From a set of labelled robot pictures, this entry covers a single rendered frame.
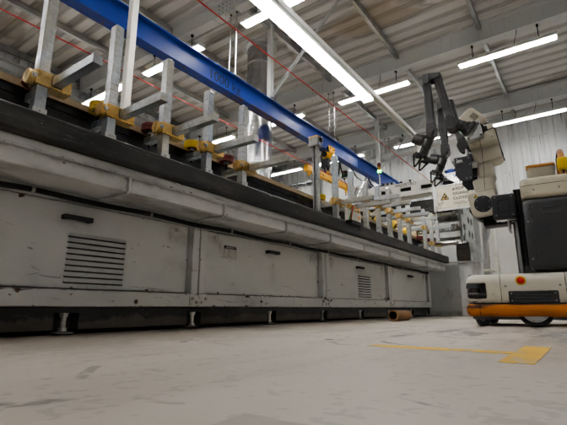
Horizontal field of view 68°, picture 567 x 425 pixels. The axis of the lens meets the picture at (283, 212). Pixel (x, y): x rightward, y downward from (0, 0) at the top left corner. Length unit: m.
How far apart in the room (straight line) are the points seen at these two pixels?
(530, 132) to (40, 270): 11.74
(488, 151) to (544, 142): 9.37
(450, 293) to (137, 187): 4.52
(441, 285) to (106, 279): 4.47
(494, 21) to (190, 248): 7.51
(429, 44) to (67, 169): 8.00
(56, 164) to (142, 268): 0.64
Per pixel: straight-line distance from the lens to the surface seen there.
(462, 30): 8.90
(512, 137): 12.51
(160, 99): 1.55
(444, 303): 5.67
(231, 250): 2.39
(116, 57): 1.83
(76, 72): 1.52
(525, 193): 2.72
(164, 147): 1.83
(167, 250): 2.09
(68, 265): 1.82
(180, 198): 1.87
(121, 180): 1.71
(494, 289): 2.62
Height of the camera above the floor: 0.10
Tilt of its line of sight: 13 degrees up
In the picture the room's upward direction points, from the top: straight up
